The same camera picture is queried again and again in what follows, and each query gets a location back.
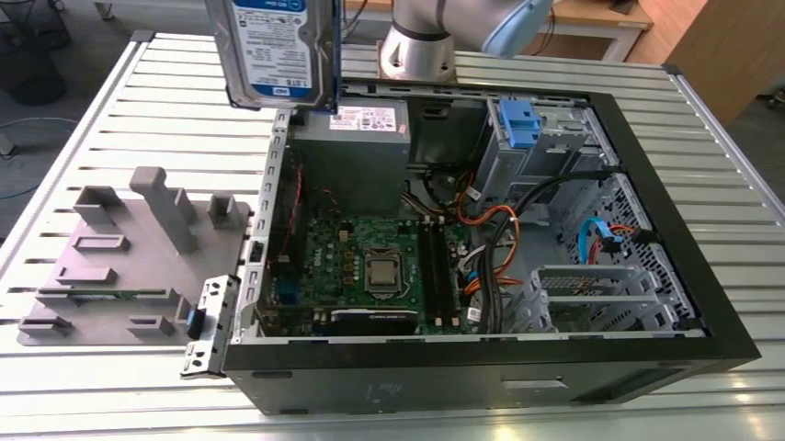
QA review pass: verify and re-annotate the black mesh waste bin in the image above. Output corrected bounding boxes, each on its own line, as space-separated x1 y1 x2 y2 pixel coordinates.
0 0 73 107

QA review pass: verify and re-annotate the grey parts rack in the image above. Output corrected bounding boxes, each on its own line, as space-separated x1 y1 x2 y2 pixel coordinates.
17 165 257 346

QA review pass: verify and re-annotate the orange power wire black plug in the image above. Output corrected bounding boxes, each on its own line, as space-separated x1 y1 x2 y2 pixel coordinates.
600 223 657 254

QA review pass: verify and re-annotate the thin red wire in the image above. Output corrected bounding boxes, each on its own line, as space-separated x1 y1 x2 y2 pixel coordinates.
280 164 345 266

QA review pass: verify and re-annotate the CPU socket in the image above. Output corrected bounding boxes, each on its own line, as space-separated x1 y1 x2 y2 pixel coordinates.
360 246 412 300

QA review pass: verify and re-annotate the blue plastic drive latch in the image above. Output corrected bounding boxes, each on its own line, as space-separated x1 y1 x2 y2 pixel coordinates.
498 99 545 151

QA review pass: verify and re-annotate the green RAM stick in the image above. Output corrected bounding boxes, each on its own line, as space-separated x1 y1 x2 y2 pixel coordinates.
66 289 142 305

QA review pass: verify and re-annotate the blue data wire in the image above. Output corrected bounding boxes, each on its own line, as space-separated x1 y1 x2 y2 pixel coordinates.
576 216 625 266

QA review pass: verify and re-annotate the black open PC case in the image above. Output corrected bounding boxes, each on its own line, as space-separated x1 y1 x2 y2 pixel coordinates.
219 73 763 417

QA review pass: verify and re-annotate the black graphics card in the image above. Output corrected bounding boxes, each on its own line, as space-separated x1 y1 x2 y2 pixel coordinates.
310 307 420 337

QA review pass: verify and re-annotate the black RAM slot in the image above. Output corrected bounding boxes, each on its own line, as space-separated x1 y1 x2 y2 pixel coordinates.
418 215 448 327
433 215 462 327

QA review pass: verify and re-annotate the silver CPU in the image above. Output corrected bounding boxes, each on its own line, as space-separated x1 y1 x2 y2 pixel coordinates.
366 257 401 285

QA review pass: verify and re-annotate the wooden desk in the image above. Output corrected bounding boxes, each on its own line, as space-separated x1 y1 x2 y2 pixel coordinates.
549 0 656 63

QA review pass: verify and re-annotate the blue floor cable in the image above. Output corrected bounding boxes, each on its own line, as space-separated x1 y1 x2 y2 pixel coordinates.
0 116 81 203

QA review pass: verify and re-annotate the metal optical drive cage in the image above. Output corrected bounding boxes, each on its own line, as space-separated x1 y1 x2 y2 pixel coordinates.
476 96 621 226

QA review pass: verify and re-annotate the orange wire bundle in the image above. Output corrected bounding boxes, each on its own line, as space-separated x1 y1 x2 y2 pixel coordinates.
457 169 524 300

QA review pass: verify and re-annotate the metal expansion slot bracket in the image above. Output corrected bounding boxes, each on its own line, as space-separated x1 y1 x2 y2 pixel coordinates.
178 274 242 380

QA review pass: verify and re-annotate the green motherboard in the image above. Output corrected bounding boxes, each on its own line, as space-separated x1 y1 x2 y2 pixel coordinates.
261 215 477 336

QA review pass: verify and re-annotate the hard disk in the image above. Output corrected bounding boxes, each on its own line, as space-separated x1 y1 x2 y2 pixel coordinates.
205 0 346 115

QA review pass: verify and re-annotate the grey power supply unit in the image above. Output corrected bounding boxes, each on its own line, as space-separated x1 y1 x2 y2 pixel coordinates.
286 98 414 220

